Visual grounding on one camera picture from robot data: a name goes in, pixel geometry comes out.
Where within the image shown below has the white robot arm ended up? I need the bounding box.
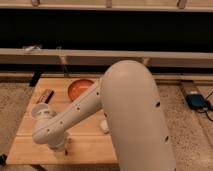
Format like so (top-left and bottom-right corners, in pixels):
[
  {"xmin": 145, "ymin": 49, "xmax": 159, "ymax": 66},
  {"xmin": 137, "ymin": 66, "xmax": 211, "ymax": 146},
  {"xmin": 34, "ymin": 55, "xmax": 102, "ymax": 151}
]
[{"xmin": 32, "ymin": 60, "xmax": 177, "ymax": 171}]

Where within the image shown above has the wooden shelf rail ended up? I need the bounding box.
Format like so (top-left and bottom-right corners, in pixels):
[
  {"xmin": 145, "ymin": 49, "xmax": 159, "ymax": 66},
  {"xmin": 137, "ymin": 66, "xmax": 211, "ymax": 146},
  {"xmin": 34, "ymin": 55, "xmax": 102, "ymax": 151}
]
[{"xmin": 0, "ymin": 47, "xmax": 213, "ymax": 68}]

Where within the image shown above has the dark blue floor device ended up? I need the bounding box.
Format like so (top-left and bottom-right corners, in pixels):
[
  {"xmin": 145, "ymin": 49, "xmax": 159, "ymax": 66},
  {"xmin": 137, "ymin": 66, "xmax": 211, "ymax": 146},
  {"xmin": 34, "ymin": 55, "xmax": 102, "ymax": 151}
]
[{"xmin": 186, "ymin": 94, "xmax": 208, "ymax": 110}]

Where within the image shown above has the orange bowl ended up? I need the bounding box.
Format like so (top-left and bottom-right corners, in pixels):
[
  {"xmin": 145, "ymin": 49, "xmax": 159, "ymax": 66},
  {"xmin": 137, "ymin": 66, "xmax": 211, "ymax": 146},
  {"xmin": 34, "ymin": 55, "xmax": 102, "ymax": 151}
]
[{"xmin": 68, "ymin": 79, "xmax": 93, "ymax": 101}]

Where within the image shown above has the white paper cup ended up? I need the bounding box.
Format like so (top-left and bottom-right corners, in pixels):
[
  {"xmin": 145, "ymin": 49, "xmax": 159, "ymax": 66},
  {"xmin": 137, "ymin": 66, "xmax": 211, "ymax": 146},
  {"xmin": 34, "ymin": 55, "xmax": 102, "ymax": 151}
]
[{"xmin": 31, "ymin": 103, "xmax": 56, "ymax": 120}]

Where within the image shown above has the brown snack bar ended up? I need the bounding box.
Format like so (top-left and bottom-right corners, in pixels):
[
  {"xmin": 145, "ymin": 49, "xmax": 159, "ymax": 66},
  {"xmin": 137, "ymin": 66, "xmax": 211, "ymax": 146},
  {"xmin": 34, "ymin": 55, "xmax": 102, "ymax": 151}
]
[{"xmin": 37, "ymin": 89, "xmax": 54, "ymax": 103}]

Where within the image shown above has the dark red pepper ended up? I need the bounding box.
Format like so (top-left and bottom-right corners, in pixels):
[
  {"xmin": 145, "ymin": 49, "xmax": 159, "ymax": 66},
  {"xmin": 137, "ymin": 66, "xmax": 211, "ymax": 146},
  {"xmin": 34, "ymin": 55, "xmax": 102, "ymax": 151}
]
[{"xmin": 64, "ymin": 137, "xmax": 72, "ymax": 156}]

